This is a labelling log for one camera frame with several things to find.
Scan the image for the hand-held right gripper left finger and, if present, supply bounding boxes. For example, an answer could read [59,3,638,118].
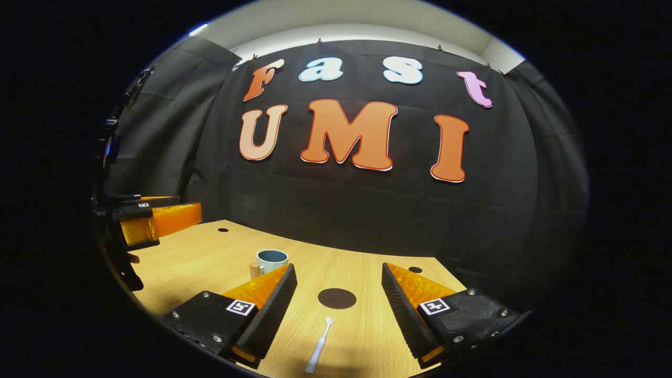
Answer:
[163,264,298,370]

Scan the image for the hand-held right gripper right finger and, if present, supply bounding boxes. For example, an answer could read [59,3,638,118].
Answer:
[381,262,526,370]

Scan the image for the blue cup with wooden handle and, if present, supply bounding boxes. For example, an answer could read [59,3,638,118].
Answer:
[249,249,289,280]

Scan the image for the white toothbrush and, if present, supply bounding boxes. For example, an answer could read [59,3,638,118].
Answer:
[304,317,334,374]

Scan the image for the round brown coaster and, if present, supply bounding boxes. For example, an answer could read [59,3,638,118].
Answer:
[318,288,357,310]

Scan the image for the wooden desktop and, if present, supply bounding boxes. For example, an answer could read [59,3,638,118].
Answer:
[129,219,468,378]

